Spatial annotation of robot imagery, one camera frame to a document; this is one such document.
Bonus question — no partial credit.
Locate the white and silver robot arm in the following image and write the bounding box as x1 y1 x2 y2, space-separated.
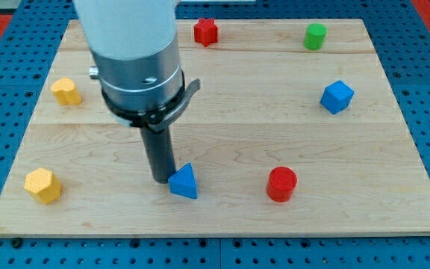
73 0 200 132

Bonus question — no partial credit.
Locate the wooden board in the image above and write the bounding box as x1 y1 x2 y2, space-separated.
0 19 430 238

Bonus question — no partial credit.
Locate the blue triangle block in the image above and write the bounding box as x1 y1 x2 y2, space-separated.
168 163 198 199

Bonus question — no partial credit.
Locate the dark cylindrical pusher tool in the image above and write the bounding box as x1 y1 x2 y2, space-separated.
140 128 176 184

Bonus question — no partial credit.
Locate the red cylinder block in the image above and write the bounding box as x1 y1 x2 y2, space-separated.
266 166 298 202

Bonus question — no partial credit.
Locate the red star block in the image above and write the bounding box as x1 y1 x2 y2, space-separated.
193 18 218 47

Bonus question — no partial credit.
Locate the blue cube block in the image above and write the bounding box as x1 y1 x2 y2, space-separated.
320 80 355 114

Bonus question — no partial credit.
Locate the green cylinder block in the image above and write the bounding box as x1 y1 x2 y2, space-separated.
303 23 328 50

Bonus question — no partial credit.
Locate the yellow heart block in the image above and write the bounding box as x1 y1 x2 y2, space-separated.
50 78 82 105

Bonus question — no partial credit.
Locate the yellow hexagon block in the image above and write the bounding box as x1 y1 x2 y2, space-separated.
24 167 62 205

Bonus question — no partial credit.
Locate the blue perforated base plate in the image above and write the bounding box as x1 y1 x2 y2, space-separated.
0 0 430 268

